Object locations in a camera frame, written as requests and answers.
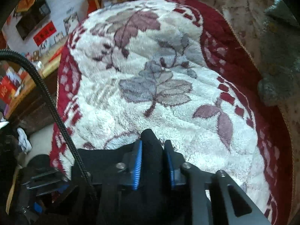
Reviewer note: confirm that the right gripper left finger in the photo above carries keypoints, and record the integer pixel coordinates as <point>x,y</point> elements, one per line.
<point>122,176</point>

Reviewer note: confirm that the black pants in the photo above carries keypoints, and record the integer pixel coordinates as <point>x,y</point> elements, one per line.
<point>146,205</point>

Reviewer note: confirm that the grey fleece garment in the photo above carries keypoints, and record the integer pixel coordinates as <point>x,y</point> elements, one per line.
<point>279,47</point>

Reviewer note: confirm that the red white floral blanket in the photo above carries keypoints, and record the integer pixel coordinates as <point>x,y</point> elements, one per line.
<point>175,67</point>

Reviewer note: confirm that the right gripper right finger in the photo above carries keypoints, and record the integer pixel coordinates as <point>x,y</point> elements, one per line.
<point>199,197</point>

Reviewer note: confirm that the floral beige quilt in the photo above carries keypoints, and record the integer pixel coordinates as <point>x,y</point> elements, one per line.
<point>246,18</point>

